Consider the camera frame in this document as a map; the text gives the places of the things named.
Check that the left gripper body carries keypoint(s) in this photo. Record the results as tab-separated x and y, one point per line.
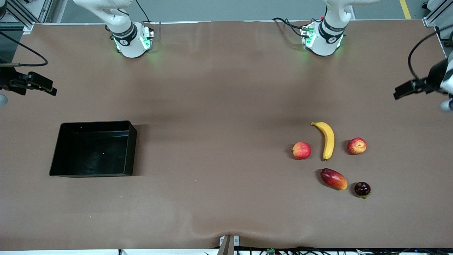
434	77

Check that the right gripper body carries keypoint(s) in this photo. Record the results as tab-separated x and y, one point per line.
7	80

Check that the black plastic box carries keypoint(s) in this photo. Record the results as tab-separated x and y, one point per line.
93	150

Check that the red yellow apple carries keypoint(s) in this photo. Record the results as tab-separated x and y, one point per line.
356	146

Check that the yellow banana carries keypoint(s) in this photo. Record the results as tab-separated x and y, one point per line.
329	140

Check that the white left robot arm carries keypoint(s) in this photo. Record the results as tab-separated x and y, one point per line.
325	42

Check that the red apple left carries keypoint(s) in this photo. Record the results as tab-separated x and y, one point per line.
301	150

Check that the red yellow mango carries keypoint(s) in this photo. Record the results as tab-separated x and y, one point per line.
333	179

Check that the brown table mat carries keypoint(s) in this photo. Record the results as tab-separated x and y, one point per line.
212	88

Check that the aluminium frame profile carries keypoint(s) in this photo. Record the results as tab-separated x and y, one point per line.
437	12
24	14

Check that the metal table edge bracket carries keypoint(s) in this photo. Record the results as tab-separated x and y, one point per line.
228	244

